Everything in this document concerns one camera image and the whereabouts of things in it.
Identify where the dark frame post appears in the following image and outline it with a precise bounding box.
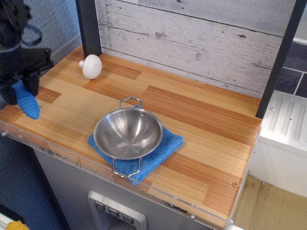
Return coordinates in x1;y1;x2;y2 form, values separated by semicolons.
256;0;307;119
75;0;102;58

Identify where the steel pan with wire handles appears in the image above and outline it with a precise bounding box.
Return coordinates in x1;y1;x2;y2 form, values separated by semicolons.
93;97;164;179

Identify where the dark right frame post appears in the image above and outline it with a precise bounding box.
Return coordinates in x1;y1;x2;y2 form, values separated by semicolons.
256;0;307;119

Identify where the white mushroom shaped toy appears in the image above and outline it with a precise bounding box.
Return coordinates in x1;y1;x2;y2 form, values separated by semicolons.
79;54;102;80

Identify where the clear acrylic edge guard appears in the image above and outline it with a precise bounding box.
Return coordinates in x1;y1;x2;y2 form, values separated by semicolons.
0;116;260;230

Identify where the blue folded cloth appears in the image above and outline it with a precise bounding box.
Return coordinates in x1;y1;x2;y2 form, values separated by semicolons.
87;104;184;185

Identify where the white ridged sink drainboard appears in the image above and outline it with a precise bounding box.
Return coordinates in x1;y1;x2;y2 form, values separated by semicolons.
259;91;307;157

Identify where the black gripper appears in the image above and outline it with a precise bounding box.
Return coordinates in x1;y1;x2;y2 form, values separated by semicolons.
0;47;54;105

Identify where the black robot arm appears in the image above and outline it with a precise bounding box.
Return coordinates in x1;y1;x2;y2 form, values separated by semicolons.
0;0;54;104

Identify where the dark left frame post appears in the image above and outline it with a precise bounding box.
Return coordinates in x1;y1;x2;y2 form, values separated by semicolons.
75;0;102;58

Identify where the yellow black object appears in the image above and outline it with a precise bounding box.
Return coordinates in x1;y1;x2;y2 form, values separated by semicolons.
6;221;30;230

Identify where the blue handled metal spork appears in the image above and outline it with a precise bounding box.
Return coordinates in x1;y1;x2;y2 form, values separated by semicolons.
12;81;40;120

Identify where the silver button control panel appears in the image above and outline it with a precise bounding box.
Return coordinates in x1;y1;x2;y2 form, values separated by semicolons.
88;190;147;230

